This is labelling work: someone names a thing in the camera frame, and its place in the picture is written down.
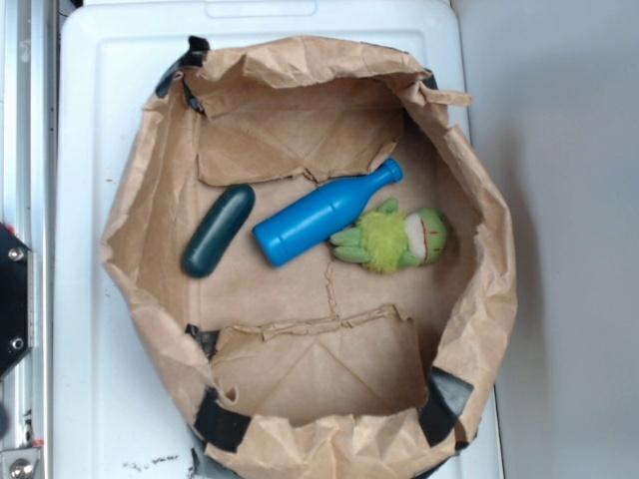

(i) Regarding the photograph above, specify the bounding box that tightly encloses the blue plastic bottle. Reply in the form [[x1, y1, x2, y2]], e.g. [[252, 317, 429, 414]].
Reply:
[[253, 159, 403, 267]]

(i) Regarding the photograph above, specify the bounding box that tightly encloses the green plush toy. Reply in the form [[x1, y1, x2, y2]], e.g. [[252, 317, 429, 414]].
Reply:
[[328, 198, 447, 274]]

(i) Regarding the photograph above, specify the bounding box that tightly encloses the brown paper bag lining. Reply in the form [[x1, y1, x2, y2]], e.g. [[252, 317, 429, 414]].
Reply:
[[101, 36, 517, 478]]

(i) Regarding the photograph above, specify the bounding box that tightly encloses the dark green capsule toy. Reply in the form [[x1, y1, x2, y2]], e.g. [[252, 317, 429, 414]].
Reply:
[[181, 184, 256, 278]]

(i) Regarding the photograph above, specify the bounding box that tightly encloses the white plastic bin lid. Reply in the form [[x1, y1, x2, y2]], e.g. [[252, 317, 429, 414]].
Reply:
[[48, 0, 506, 479]]

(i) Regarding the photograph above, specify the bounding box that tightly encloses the aluminium frame rail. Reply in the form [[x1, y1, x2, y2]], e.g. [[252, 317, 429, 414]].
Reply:
[[1, 1, 58, 478]]

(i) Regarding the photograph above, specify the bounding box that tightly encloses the black mounting plate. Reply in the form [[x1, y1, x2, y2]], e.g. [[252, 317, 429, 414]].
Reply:
[[0, 224, 33, 380]]

